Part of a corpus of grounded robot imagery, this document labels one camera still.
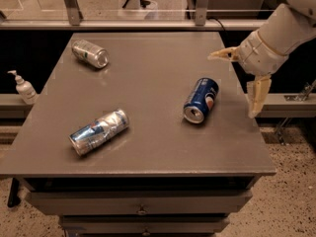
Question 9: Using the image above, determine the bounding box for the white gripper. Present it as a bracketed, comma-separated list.
[207, 31, 288, 119]

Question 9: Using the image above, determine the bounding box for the blue pepsi can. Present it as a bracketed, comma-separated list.
[183, 78, 219, 124]

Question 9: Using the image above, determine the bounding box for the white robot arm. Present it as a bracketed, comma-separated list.
[208, 0, 316, 119]

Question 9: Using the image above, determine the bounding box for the silver green soda can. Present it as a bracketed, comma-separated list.
[72, 39, 109, 69]

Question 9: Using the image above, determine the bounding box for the crushed silver blue can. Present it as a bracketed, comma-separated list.
[69, 109, 129, 156]

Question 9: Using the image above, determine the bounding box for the grey drawer cabinet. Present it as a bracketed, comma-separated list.
[0, 32, 275, 237]

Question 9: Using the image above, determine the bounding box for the grey drawer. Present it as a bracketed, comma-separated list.
[60, 215, 229, 234]
[26, 190, 252, 216]

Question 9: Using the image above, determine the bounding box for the white pump sanitizer bottle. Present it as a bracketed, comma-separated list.
[8, 70, 38, 105]

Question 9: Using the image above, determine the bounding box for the top grey drawer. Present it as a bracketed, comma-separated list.
[26, 190, 252, 216]

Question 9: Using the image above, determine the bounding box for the black cable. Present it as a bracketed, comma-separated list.
[206, 17, 231, 47]

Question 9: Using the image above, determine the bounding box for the right metal bracket post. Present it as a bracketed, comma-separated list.
[195, 0, 208, 26]

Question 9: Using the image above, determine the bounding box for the metal bracket post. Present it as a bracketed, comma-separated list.
[63, 0, 83, 26]
[195, 0, 208, 26]

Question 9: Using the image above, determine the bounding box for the left metal bracket post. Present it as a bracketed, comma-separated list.
[63, 0, 83, 26]

